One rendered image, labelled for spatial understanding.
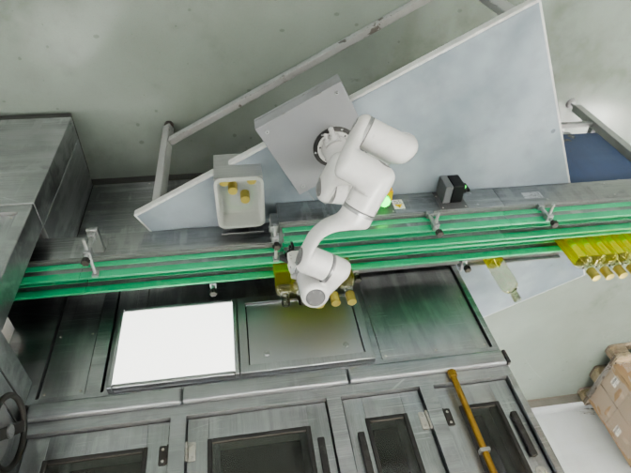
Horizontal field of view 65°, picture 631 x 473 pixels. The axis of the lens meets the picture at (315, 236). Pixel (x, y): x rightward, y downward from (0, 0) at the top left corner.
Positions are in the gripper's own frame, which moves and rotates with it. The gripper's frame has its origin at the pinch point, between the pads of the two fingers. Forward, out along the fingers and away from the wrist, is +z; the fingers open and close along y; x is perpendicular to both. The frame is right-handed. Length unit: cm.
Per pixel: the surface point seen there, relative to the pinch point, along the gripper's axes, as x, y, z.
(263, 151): 19.3, -7.8, 39.4
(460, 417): -55, 48, -24
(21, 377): -38, -90, 0
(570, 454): -314, 264, 148
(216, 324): -39, -29, 19
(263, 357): -43.3, -13.6, 3.4
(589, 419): -306, 302, 177
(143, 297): -36, -58, 38
